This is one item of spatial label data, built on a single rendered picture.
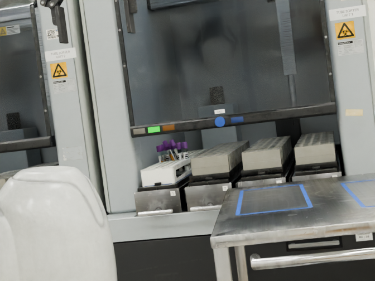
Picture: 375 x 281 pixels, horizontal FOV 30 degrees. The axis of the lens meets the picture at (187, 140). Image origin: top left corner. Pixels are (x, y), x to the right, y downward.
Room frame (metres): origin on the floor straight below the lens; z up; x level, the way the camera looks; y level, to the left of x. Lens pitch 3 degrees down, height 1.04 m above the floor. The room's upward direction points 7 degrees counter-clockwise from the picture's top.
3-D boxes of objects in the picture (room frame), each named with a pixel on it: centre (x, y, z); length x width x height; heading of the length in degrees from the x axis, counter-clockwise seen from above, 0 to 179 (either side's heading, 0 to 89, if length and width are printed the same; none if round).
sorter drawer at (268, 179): (2.26, -0.26, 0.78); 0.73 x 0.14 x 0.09; 168
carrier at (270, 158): (2.03, -0.21, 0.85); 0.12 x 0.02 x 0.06; 77
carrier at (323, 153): (2.00, -0.36, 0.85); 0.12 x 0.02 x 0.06; 77
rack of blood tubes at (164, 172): (2.19, 0.07, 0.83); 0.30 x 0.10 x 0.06; 168
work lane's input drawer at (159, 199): (2.32, 0.04, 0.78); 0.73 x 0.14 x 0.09; 168
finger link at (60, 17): (1.36, 0.21, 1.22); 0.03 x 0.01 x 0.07; 168
